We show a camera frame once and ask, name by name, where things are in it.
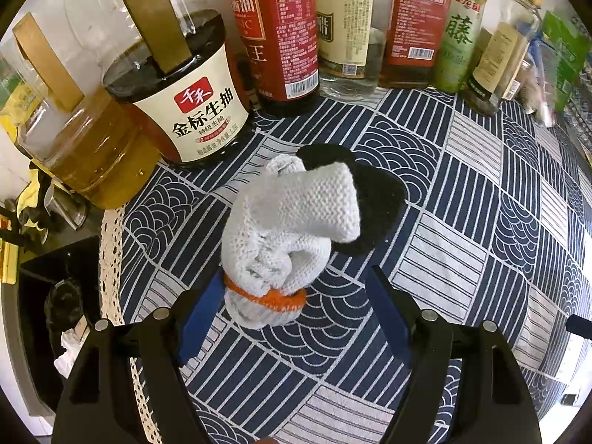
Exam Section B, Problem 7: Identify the black round pad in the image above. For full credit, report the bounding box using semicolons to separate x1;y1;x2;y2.
296;144;407;255

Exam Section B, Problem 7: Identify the crumpled white tissue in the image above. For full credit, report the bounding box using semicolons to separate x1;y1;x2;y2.
53;328;91;375

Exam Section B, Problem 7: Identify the small bottle brown label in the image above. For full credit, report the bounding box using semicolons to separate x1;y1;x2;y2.
462;0;544;116

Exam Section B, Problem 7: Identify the clear plastic bag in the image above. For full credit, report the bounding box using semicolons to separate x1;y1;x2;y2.
518;51;556;125

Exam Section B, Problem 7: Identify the clear bottle red blue label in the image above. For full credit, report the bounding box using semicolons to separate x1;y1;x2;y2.
379;0;456;91

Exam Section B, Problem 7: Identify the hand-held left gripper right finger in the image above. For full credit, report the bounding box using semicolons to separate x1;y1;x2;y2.
365;265;543;444

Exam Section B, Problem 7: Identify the green packet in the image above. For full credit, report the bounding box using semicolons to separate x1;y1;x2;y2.
539;9;592;116

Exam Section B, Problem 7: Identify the yellow cloth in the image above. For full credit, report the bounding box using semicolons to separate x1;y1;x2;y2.
16;166;47;209

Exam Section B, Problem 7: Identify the white knit glove orange cuff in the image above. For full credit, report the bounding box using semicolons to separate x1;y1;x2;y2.
221;155;361;331

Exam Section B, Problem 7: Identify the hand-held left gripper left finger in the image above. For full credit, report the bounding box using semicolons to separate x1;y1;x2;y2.
52;272;227;444

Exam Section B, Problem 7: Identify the cooking oil jug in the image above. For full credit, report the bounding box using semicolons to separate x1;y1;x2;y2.
14;9;162;209

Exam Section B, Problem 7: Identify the clear bottle beige label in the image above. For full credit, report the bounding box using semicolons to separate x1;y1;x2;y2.
314;0;387;98

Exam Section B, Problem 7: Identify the green label oil bottle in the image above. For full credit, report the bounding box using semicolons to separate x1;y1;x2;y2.
432;0;495;95

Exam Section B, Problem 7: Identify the patterned blue tablecloth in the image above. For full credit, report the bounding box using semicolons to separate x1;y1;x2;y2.
99;85;592;444

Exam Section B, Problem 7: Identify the dark soy sauce jug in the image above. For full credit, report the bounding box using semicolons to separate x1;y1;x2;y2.
104;0;253;165

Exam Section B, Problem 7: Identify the red label sauce bottle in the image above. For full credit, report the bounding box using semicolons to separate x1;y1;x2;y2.
219;0;322;116

